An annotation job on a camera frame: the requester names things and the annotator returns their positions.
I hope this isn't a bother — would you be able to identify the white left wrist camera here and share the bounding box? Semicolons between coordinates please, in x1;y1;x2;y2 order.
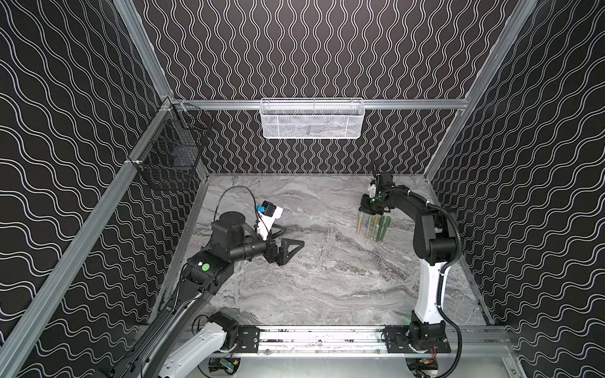
255;201;284;241

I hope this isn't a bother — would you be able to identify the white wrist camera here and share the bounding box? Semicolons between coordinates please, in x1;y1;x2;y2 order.
255;201;284;241
368;184;377;198

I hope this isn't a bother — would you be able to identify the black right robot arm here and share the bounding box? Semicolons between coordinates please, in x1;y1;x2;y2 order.
359;173;462;341

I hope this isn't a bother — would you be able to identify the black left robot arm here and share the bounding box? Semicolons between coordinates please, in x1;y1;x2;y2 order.
95;212;305;377

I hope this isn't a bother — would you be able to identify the left camera black cable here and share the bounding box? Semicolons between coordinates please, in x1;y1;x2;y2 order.
213;185;261;228

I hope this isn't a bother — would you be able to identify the light green marker pen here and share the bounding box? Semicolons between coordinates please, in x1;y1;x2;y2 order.
369;214;381;241

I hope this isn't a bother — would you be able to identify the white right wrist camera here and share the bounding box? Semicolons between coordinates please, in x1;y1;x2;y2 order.
368;184;377;198

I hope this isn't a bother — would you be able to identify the dark green marker pen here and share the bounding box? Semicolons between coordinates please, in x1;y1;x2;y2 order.
378;216;392;243

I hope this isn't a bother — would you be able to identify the black wire basket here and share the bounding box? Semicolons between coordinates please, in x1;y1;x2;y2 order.
126;96;203;193

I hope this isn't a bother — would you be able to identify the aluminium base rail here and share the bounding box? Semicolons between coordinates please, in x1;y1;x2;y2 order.
207;324;516;358

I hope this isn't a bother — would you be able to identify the white wire mesh basket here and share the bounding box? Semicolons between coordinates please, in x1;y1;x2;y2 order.
259;98;366;140

